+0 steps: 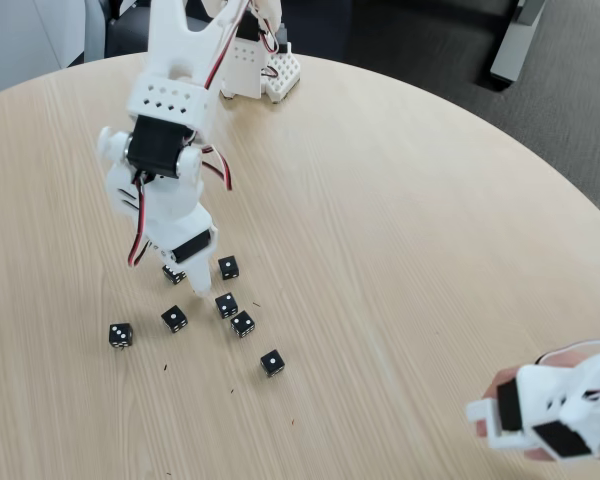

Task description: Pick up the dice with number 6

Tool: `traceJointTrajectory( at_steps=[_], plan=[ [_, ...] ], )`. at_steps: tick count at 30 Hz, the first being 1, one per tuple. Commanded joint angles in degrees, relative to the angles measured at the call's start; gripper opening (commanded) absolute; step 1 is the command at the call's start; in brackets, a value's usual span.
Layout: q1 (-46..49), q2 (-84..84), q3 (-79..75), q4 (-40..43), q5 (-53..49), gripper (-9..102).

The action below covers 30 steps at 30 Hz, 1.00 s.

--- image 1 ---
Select black die showing six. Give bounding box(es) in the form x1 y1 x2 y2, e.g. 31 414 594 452
161 264 188 286

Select white leader arm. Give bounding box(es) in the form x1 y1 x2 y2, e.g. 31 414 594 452
465 339 600 480

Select person's hand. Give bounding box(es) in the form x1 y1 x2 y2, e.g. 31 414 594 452
481 348 595 402

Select black die white pips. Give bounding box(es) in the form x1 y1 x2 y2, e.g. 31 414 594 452
108 322 134 350
229 310 257 340
259 348 286 379
214 292 239 320
160 305 189 335
217 255 240 281

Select dark grey chair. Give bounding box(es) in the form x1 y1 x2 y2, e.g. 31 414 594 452
103 0 216 59

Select white cabinet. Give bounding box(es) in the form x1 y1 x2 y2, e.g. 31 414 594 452
0 0 106 100

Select grey desk leg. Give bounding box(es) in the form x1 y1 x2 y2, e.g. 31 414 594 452
489 0 546 86

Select red black white servo cable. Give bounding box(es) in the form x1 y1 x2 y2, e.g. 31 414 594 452
127 0 291 269

